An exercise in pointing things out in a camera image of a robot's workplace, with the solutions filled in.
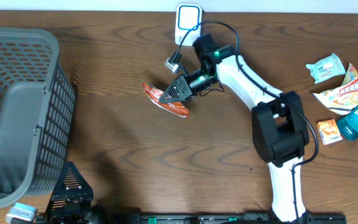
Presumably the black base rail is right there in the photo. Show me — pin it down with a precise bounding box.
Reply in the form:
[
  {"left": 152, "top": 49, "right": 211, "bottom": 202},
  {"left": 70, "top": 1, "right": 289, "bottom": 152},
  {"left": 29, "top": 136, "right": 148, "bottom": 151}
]
[{"left": 113, "top": 212, "right": 347, "bottom": 224}]

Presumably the white barcode scanner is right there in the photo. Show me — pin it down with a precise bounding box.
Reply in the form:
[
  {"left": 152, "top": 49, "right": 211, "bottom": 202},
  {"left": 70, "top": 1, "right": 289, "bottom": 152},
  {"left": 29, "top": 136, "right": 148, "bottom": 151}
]
[{"left": 175, "top": 3, "right": 203, "bottom": 46}]

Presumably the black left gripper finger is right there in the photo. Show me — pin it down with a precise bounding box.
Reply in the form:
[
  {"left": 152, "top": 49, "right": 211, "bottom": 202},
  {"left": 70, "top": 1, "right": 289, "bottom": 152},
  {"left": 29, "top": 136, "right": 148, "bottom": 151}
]
[
  {"left": 54, "top": 162, "right": 94, "bottom": 201},
  {"left": 44, "top": 182, "right": 62, "bottom": 218}
]

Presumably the small orange snack packet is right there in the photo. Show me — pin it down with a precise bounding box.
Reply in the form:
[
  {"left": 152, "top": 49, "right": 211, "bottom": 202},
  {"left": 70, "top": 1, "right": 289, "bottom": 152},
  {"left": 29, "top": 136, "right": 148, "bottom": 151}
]
[{"left": 316, "top": 119, "right": 342, "bottom": 145}]

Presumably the grey plastic mesh basket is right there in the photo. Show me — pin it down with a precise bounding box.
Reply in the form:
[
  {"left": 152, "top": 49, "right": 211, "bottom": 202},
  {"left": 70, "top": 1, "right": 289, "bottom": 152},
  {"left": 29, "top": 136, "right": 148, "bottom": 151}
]
[{"left": 0, "top": 27, "right": 76, "bottom": 208}]

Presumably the red Top chocolate bar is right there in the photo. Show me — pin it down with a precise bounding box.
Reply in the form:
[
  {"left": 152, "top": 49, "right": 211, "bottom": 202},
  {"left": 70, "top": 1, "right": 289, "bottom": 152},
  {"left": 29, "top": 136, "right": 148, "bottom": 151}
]
[{"left": 142, "top": 82, "right": 190, "bottom": 118}]

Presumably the light teal snack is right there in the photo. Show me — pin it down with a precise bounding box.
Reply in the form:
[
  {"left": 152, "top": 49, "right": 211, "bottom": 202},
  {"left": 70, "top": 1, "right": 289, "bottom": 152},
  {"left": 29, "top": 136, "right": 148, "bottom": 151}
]
[{"left": 305, "top": 53, "right": 346, "bottom": 84}]

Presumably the teal mouthwash bottle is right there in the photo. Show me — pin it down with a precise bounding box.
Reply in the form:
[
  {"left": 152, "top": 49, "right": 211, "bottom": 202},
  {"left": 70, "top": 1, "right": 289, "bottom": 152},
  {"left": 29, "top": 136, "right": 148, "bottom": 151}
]
[{"left": 336, "top": 98, "right": 358, "bottom": 141}]

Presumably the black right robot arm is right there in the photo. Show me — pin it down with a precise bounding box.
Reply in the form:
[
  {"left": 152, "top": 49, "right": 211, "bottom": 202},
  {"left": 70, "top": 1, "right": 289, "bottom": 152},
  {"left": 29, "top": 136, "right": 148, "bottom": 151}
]
[{"left": 158, "top": 34, "right": 309, "bottom": 222}]

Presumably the cream snack bag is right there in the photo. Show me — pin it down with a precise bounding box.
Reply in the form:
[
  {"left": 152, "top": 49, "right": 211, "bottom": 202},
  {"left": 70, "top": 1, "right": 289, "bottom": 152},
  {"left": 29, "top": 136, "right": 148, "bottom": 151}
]
[{"left": 313, "top": 63, "right": 358, "bottom": 115}]

